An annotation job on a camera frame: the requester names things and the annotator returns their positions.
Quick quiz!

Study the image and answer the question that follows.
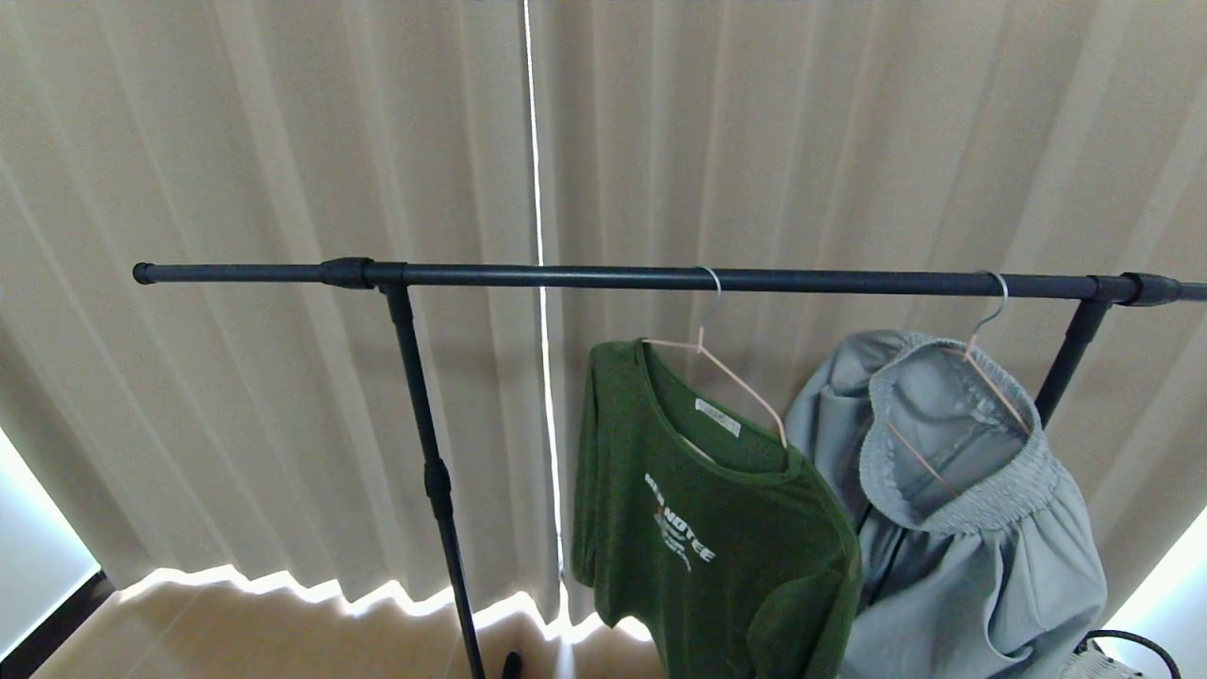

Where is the green sleeveless shirt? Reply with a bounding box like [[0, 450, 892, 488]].
[[570, 339, 865, 679]]

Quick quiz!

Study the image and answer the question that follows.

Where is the pale grey garment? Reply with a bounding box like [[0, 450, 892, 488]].
[[784, 328, 1110, 679]]

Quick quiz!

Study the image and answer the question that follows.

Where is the pink clothes hanger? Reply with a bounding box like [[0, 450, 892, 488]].
[[641, 265, 790, 465], [882, 271, 1037, 500]]

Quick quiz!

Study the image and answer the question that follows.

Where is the beige curtain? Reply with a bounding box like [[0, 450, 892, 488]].
[[0, 0, 1207, 642]]

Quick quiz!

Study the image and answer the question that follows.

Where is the black clothes rack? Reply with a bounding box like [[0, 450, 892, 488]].
[[132, 257, 1207, 679]]

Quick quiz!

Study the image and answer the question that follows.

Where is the white laundry basket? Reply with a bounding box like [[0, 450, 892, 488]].
[[1061, 629, 1185, 679]]

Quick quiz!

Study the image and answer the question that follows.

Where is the window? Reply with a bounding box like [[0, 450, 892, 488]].
[[0, 429, 120, 679]]

